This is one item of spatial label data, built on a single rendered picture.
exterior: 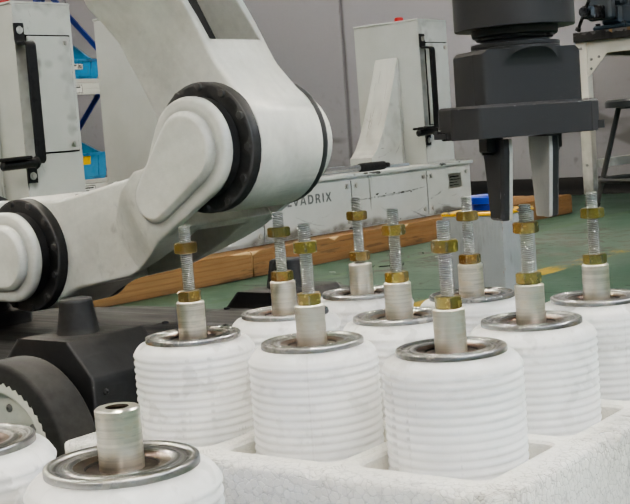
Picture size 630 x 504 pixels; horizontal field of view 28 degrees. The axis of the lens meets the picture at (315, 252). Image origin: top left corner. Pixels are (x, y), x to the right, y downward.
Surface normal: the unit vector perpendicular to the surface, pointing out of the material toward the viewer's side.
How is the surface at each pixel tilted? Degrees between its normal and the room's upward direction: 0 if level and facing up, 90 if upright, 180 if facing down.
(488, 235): 90
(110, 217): 90
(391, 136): 90
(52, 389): 43
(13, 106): 90
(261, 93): 48
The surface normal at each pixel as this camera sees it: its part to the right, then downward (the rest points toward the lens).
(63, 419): 0.62, -0.47
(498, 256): -0.60, 0.12
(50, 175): 0.77, 0.00
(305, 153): 0.77, 0.22
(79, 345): 0.50, -0.70
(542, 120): 0.31, 0.07
